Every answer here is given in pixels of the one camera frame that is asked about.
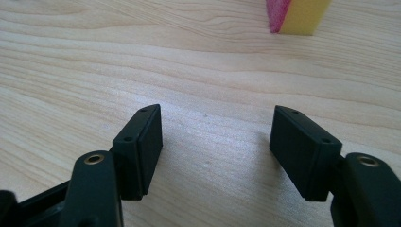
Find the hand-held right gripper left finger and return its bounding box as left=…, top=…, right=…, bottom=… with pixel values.
left=59, top=103, right=164, bottom=227

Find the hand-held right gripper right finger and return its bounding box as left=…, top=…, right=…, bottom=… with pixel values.
left=269, top=105, right=401, bottom=227

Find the yellow and pink sponge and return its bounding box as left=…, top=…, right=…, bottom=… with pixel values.
left=265, top=0, right=333, bottom=36

